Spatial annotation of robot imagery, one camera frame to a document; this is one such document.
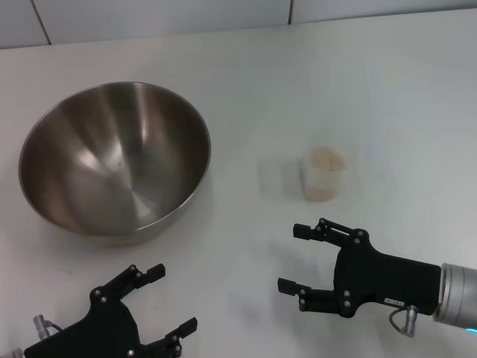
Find stainless steel mixing bowl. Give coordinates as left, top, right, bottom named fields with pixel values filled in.
left=17, top=81, right=212, bottom=248

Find clear plastic cup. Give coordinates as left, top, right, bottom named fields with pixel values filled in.
left=297, top=143, right=353, bottom=204

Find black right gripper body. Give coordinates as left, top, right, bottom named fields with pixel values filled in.
left=332, top=227, right=443, bottom=320

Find gripper cable with plug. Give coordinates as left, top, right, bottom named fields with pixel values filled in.
left=32, top=314, right=65, bottom=339
left=388, top=304, right=419, bottom=338

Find left gripper cable with plug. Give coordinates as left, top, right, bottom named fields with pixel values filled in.
left=32, top=314, right=65, bottom=339

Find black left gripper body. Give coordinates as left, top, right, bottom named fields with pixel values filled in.
left=23, top=286, right=150, bottom=358

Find right gripper cable with plug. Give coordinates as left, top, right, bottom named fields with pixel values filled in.
left=388, top=304, right=419, bottom=338

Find white rice grains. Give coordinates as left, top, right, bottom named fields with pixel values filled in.
left=303, top=146, right=349, bottom=203

